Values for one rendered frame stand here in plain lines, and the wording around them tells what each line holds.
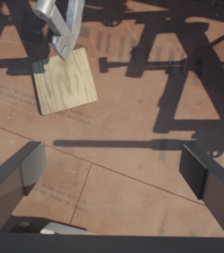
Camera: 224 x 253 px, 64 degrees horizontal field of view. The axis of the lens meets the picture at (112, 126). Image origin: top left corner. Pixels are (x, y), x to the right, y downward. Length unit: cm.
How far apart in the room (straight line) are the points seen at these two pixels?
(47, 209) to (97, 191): 27
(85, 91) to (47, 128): 28
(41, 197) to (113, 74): 73
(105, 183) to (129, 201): 15
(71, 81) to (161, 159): 61
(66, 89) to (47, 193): 54
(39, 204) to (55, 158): 24
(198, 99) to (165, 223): 62
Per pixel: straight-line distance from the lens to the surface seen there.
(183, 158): 17
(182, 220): 99
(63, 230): 93
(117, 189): 93
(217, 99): 103
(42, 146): 16
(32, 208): 108
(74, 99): 97
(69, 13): 92
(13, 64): 122
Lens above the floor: 91
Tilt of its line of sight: 81 degrees down
